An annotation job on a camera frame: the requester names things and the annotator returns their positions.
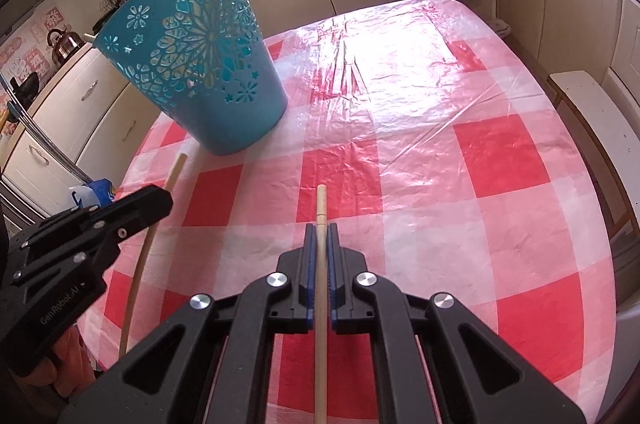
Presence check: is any blue white plastic bag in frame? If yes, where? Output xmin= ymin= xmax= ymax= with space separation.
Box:
xmin=69 ymin=179 xmax=118 ymax=209

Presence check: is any white wooden bench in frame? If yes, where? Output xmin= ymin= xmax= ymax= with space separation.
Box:
xmin=547 ymin=71 xmax=640 ymax=235

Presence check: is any red white checked tablecloth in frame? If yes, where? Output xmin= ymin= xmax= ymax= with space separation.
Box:
xmin=82 ymin=0 xmax=621 ymax=424

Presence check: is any copper kettle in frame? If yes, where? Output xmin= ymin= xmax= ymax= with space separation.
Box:
xmin=47 ymin=28 xmax=85 ymax=64

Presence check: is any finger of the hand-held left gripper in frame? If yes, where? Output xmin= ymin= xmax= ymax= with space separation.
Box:
xmin=12 ymin=185 xmax=173 ymax=287

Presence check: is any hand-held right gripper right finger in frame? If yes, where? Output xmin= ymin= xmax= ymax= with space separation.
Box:
xmin=327 ymin=224 xmax=586 ymax=424

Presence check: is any pink printed wall sticker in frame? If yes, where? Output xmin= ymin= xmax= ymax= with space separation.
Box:
xmin=0 ymin=6 xmax=66 ymax=77

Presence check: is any blue perforated plastic basket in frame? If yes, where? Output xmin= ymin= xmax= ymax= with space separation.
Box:
xmin=94 ymin=0 xmax=289 ymax=156

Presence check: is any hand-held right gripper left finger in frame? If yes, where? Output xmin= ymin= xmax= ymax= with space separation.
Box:
xmin=60 ymin=224 xmax=317 ymax=424

